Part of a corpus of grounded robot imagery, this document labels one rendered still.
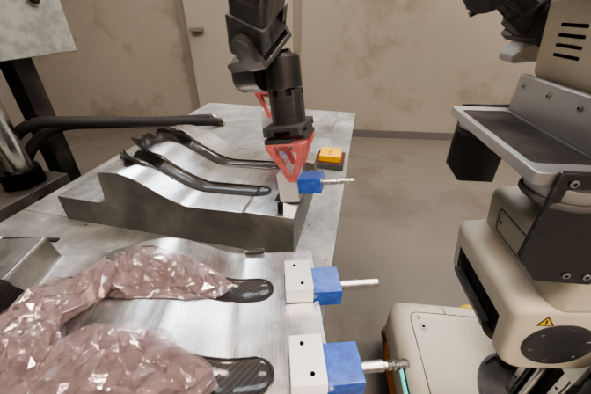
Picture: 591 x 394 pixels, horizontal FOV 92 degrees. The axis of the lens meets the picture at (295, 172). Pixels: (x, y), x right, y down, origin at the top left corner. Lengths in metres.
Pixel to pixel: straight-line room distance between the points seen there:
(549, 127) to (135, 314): 0.59
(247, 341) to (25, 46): 1.04
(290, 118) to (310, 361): 0.33
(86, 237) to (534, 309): 0.79
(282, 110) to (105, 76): 3.42
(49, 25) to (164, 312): 1.02
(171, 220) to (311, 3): 2.58
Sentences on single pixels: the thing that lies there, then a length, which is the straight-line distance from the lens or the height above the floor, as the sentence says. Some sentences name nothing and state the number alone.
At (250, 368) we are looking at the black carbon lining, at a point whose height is 0.85.
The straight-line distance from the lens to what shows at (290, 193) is 0.51.
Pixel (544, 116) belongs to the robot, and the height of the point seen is 1.06.
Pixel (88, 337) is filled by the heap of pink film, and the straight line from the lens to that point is 0.38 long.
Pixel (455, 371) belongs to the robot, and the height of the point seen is 0.28.
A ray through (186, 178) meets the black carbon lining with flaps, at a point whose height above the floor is 0.89.
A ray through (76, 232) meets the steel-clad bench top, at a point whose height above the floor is 0.80.
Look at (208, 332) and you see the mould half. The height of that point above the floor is 0.86.
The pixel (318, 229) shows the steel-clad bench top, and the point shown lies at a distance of 0.60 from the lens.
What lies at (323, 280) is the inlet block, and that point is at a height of 0.87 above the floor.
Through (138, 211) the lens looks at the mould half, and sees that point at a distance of 0.64.
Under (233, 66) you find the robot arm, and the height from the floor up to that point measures 1.11.
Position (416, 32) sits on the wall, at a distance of 3.06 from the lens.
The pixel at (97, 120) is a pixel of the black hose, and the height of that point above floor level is 0.91.
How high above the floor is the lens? 1.19
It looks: 30 degrees down
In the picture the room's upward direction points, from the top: straight up
